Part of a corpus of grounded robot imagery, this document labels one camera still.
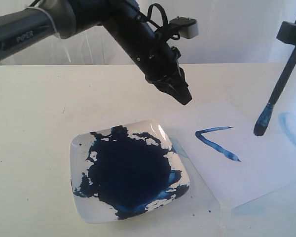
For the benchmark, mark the white paper sheet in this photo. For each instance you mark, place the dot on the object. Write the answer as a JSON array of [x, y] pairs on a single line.
[[235, 164]]

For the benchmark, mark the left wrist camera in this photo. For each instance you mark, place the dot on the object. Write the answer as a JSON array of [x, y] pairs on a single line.
[[186, 27]]

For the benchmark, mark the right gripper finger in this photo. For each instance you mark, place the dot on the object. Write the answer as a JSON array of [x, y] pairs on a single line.
[[287, 33]]

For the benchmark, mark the white square paint dish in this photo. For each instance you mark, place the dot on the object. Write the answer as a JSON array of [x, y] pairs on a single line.
[[125, 171]]

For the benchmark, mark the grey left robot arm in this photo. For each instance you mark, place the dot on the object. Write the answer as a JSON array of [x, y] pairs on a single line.
[[22, 29]]

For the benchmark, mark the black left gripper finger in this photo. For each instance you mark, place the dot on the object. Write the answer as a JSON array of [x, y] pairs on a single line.
[[179, 91]]

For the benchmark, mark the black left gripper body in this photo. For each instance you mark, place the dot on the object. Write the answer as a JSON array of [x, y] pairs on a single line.
[[144, 39]]

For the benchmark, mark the white zip tie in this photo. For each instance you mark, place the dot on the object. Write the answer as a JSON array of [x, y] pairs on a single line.
[[55, 31]]

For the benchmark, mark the black paintbrush blue tip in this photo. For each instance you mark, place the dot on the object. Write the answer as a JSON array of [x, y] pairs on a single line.
[[265, 116]]

